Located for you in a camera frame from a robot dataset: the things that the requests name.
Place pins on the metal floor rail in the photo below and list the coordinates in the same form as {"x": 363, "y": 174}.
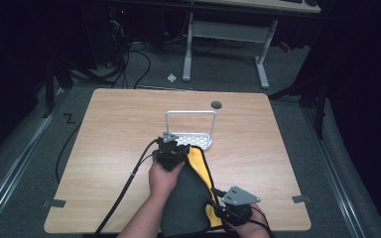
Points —
{"x": 334, "y": 172}
{"x": 16, "y": 165}

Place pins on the grey and yellow oven mitt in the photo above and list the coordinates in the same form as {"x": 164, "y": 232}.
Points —
{"x": 188, "y": 198}

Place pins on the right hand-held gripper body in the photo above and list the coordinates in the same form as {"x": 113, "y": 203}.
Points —
{"x": 239, "y": 201}

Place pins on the dark round table grommet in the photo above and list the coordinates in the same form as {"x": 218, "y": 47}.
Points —
{"x": 216, "y": 105}

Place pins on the white frame desk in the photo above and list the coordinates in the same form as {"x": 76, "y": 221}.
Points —
{"x": 228, "y": 31}

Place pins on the grey tape piece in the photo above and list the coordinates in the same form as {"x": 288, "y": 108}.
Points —
{"x": 301, "y": 199}
{"x": 54, "y": 203}

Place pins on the white paper scrap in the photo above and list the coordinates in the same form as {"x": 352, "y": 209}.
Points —
{"x": 172, "y": 78}

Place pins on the black computer mouse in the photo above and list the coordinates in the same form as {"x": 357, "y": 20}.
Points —
{"x": 311, "y": 3}

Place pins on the small red object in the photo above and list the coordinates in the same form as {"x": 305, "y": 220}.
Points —
{"x": 285, "y": 47}

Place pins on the black keyboard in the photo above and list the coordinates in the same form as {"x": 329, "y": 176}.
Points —
{"x": 291, "y": 1}

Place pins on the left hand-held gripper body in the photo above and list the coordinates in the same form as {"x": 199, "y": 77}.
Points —
{"x": 166, "y": 153}

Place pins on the white metal rack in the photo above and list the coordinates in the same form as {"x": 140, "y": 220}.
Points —
{"x": 195, "y": 139}

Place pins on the black metal stand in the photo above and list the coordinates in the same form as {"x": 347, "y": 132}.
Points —
{"x": 49, "y": 92}
{"x": 319, "y": 109}

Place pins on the person's left hand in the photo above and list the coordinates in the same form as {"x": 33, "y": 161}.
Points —
{"x": 162, "y": 181}

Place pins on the person's right hand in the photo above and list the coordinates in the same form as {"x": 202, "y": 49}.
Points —
{"x": 254, "y": 228}

